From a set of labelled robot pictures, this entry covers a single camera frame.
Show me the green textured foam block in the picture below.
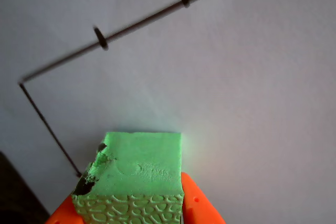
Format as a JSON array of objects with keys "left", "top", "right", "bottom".
[{"left": 71, "top": 131, "right": 185, "bottom": 224}]

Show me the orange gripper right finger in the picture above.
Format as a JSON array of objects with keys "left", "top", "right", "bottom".
[{"left": 180, "top": 172, "right": 227, "bottom": 224}]

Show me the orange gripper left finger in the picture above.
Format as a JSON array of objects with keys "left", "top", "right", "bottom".
[{"left": 48, "top": 194, "right": 82, "bottom": 224}]

